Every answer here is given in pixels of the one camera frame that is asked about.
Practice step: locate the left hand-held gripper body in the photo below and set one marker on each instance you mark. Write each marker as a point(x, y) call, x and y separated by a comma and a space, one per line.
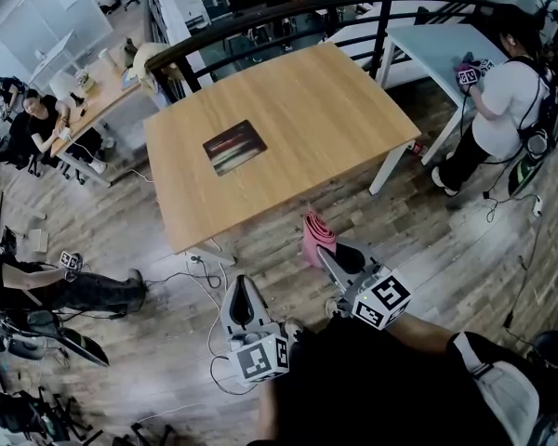
point(260, 358)

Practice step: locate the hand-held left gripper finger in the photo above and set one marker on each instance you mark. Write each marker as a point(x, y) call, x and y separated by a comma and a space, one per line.
point(260, 311)
point(226, 311)

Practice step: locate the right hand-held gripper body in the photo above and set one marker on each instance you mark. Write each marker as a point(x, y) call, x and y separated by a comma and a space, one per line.
point(381, 297)

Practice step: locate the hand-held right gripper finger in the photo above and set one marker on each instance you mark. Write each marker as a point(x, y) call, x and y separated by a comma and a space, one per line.
point(363, 253)
point(336, 270)

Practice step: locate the pink cloth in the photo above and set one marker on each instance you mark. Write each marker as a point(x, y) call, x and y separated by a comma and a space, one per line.
point(317, 237)

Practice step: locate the person's right forearm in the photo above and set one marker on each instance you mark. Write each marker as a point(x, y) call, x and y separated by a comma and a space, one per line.
point(423, 332)

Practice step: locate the person's right shoe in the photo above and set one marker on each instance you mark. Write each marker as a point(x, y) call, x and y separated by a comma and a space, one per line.
point(336, 307)

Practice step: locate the person's shoe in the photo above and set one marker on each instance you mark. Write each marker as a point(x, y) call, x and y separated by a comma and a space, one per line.
point(294, 331)
point(336, 307)

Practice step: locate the person's left shoe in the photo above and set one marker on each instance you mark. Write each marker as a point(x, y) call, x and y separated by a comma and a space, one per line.
point(294, 331)

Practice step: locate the person's black trousers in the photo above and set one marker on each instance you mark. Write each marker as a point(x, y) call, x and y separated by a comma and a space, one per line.
point(367, 388)

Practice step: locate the red can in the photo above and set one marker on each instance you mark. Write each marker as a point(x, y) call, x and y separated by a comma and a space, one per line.
point(418, 148)

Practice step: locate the black green-striped board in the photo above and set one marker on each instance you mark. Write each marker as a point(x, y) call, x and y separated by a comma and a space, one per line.
point(81, 344)
point(523, 174)

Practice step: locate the person's grey white sleeve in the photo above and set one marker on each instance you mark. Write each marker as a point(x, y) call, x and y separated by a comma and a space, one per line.
point(507, 397)

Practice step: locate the wooden table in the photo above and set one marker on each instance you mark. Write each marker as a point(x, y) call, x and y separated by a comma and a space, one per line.
point(283, 109)

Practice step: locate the white power strip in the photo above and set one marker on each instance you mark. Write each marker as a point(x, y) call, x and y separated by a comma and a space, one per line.
point(536, 205)

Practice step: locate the small cardboard box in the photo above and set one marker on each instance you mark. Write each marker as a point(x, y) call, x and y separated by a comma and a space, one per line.
point(38, 240)

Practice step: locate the white table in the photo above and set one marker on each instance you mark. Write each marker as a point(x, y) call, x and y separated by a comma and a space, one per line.
point(437, 54)

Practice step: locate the light wooden desk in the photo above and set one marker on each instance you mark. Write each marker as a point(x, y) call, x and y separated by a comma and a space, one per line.
point(102, 95)

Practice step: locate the black metal railing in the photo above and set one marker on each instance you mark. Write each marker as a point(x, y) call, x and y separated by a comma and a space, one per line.
point(307, 7)

